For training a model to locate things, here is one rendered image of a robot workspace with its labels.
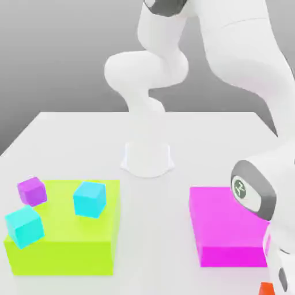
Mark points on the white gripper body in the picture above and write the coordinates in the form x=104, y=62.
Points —
x=289, y=272

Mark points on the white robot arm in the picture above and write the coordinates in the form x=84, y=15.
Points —
x=242, y=57

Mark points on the small orange cube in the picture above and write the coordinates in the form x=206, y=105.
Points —
x=266, y=290

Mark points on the small cyan cube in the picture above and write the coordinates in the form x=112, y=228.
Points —
x=89, y=200
x=24, y=227

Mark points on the small purple cube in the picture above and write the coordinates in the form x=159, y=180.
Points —
x=32, y=191

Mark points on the large magenta box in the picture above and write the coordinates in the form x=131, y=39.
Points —
x=221, y=225

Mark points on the large lime green box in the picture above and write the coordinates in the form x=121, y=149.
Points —
x=69, y=232

